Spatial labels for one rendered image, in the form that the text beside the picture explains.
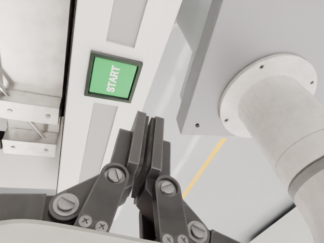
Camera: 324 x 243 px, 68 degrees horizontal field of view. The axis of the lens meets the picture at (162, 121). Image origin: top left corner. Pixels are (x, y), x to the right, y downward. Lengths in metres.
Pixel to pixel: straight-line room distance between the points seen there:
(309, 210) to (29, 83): 0.41
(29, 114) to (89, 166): 0.12
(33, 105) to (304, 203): 0.39
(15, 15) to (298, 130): 0.39
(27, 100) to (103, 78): 0.15
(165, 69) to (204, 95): 0.99
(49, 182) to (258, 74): 0.55
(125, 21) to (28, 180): 0.52
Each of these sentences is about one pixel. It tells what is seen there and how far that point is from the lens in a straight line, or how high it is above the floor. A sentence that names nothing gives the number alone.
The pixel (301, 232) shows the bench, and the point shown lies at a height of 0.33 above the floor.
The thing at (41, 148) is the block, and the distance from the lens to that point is 0.45.
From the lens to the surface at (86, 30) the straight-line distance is 0.26.
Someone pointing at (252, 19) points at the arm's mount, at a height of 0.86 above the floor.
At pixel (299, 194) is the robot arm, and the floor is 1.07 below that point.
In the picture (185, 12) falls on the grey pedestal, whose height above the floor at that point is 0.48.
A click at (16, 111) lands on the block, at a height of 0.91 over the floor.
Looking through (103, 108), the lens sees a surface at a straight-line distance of 0.32.
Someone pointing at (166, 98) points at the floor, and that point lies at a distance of 1.54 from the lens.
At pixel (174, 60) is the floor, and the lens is 1.40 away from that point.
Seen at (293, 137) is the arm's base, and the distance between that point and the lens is 0.38.
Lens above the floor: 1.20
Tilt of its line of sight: 46 degrees down
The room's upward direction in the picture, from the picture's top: 167 degrees clockwise
